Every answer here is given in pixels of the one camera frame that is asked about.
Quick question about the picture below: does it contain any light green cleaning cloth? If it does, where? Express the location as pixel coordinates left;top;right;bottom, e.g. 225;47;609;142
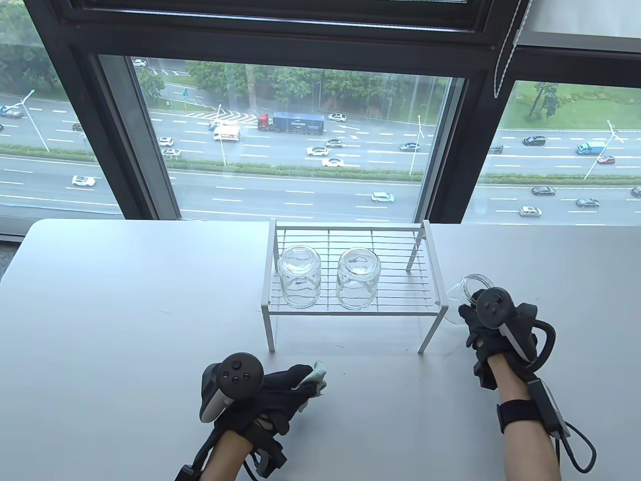
294;361;328;413

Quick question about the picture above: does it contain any person's right hand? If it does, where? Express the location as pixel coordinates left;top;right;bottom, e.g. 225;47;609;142
458;302;539;390

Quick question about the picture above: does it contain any black left hand controller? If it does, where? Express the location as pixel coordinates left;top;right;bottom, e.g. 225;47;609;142
199;353;265;424

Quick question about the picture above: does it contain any black right wrist strap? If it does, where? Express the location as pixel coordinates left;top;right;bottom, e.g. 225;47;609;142
496;398;537;434

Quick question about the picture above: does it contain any black right hand controller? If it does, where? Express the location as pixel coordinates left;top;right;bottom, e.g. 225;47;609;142
474;286;557;372

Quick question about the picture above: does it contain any clear glass jar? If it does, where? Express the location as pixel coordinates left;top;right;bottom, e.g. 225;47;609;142
445;273;494;327
335;248;381;312
277;244;322;309

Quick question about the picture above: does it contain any person's left forearm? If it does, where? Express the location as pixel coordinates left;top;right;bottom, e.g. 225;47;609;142
198;430;255;481

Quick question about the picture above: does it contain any person's right forearm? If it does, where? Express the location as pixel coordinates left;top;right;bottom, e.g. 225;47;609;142
487;351;567;481

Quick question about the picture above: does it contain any dark window frame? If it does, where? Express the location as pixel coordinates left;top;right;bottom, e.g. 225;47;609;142
23;0;641;223

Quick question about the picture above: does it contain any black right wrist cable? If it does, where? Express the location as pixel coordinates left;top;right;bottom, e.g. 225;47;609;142
550;420;598;474

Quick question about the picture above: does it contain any black left wrist mount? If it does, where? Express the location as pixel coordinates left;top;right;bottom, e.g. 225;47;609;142
174;420;289;481

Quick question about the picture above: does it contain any white wire shelf rack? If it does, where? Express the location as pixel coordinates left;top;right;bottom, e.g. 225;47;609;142
262;218;448;354

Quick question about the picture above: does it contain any black hand controller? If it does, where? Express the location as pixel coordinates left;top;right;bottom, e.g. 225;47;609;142
474;286;557;372
199;353;265;424

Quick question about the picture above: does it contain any white beaded blind cord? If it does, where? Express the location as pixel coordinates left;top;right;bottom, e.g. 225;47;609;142
493;0;524;99

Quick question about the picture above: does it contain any person's left hand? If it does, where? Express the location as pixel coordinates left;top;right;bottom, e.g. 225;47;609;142
214;364;314;451

